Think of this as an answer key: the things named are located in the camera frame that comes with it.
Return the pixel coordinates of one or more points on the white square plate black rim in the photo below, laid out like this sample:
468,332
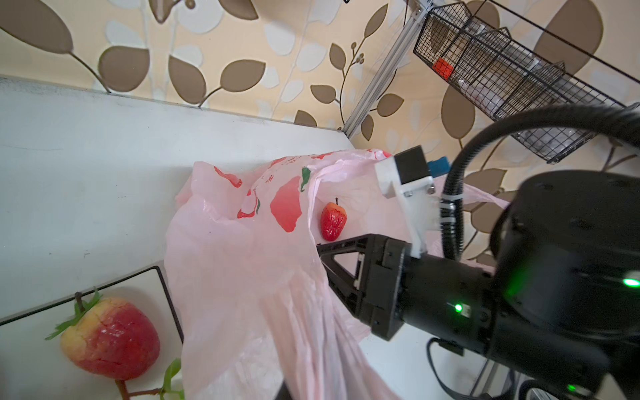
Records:
35,368

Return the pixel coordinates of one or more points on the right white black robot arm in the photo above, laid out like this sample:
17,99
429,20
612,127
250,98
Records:
562,306

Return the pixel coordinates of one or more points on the right black wire basket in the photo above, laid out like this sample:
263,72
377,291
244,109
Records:
529,54

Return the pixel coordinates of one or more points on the large fake strawberry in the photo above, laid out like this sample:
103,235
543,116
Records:
109,337

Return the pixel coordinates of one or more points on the pink plastic bag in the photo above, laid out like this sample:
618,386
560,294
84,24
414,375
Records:
252,293

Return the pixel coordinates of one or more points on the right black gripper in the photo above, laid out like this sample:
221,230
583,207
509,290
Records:
389,288

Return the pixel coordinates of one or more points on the clear bottle red cap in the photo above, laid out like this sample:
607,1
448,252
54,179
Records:
471,90

